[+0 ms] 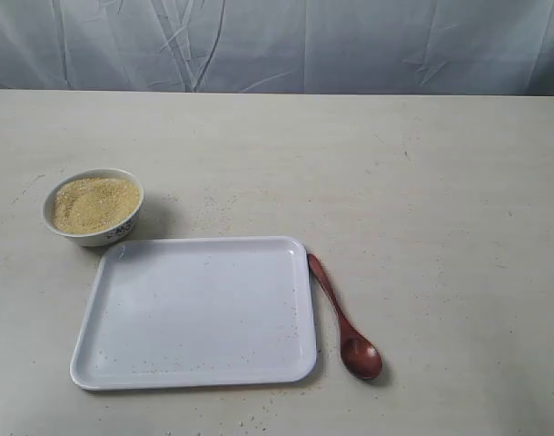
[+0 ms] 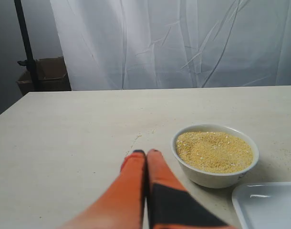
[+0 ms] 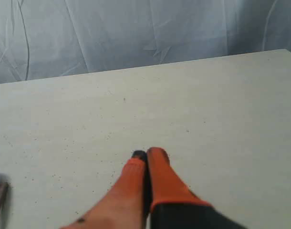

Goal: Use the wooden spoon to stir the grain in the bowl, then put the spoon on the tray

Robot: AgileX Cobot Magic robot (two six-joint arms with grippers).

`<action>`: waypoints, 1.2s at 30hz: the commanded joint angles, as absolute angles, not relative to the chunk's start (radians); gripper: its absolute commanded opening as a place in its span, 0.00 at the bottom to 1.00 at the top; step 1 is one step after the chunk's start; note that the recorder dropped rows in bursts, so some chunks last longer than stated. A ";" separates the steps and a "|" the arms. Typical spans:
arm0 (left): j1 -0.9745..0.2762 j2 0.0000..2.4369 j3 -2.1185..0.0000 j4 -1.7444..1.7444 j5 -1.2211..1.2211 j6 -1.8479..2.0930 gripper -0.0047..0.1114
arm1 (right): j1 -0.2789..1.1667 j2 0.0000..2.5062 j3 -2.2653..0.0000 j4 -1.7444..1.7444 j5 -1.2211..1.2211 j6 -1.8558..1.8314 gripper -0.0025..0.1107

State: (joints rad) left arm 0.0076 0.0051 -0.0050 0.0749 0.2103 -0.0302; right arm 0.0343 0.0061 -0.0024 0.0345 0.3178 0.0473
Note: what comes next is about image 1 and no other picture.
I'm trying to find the dark brown wooden spoon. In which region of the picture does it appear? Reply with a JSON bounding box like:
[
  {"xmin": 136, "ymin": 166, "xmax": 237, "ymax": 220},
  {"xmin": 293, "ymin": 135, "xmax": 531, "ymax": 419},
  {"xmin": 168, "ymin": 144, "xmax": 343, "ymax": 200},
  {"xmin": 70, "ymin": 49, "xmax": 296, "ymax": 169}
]
[{"xmin": 307, "ymin": 253, "xmax": 383, "ymax": 381}]

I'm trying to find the beige grain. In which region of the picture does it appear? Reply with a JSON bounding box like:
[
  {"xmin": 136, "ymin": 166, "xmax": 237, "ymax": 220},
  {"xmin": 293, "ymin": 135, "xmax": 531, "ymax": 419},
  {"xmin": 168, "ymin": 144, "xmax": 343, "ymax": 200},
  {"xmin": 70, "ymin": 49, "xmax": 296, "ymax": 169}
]
[{"xmin": 53, "ymin": 177, "xmax": 140, "ymax": 234}]

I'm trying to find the white rectangular plastic tray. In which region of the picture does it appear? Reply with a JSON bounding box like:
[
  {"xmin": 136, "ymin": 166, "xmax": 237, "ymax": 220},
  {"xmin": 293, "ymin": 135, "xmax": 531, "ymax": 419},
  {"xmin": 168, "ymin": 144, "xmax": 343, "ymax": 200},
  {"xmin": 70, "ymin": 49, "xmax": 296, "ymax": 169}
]
[{"xmin": 70, "ymin": 236, "xmax": 317, "ymax": 391}]

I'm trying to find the white ceramic bowl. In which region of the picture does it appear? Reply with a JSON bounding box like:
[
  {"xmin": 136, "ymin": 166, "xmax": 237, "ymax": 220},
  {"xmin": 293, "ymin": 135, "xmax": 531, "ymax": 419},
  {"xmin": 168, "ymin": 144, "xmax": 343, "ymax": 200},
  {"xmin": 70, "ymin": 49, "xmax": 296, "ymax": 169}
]
[{"xmin": 42, "ymin": 168, "xmax": 144, "ymax": 247}]

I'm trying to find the white wrinkled backdrop curtain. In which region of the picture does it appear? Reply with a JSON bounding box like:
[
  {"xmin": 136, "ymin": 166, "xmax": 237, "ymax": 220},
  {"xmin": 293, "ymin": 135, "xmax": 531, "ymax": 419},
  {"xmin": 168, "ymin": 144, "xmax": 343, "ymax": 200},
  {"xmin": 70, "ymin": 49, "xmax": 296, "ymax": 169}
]
[{"xmin": 0, "ymin": 1, "xmax": 554, "ymax": 95}]

